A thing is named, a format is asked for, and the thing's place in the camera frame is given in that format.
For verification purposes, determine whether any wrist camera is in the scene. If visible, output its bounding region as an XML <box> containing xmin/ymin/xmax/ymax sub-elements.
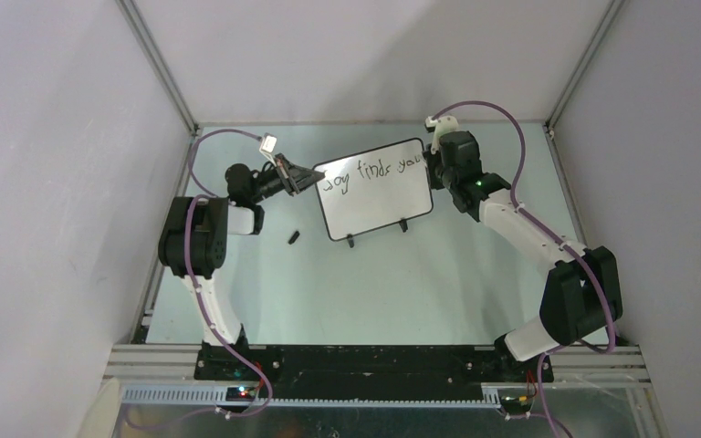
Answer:
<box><xmin>424</xmin><ymin>115</ymin><xmax>459</xmax><ymax>154</ymax></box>
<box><xmin>258</xmin><ymin>133</ymin><xmax>277</xmax><ymax>162</ymax></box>

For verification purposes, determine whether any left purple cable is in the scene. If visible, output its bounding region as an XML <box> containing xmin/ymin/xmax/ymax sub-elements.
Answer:
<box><xmin>183</xmin><ymin>129</ymin><xmax>274</xmax><ymax>421</ymax></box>

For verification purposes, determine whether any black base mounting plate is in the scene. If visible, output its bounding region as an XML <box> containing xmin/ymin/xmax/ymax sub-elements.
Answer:
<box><xmin>194</xmin><ymin>343</ymin><xmax>537</xmax><ymax>402</ymax></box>

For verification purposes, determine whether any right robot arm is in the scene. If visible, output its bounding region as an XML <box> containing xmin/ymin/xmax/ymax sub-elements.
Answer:
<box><xmin>424</xmin><ymin>130</ymin><xmax>623</xmax><ymax>381</ymax></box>

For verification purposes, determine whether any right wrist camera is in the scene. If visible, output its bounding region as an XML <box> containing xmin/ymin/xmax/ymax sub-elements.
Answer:
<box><xmin>424</xmin><ymin>115</ymin><xmax>459</xmax><ymax>154</ymax></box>

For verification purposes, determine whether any black framed whiteboard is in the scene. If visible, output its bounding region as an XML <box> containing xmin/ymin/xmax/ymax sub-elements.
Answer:
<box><xmin>313</xmin><ymin>138</ymin><xmax>434</xmax><ymax>242</ymax></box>

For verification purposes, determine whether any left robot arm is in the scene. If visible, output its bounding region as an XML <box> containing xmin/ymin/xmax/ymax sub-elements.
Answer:
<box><xmin>158</xmin><ymin>154</ymin><xmax>325</xmax><ymax>381</ymax></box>

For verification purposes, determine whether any aluminium frame rail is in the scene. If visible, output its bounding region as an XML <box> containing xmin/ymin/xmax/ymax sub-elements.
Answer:
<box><xmin>104</xmin><ymin>344</ymin><xmax>651</xmax><ymax>409</ymax></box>

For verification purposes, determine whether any black marker cap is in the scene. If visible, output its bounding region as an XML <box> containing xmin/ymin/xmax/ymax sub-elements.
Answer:
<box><xmin>288</xmin><ymin>230</ymin><xmax>300</xmax><ymax>245</ymax></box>

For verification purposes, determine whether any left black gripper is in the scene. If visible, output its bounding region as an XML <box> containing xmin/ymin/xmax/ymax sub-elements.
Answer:
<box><xmin>249</xmin><ymin>154</ymin><xmax>323</xmax><ymax>204</ymax></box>

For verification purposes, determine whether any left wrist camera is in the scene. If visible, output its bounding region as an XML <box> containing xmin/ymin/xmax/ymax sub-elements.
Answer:
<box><xmin>258</xmin><ymin>133</ymin><xmax>277</xmax><ymax>162</ymax></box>

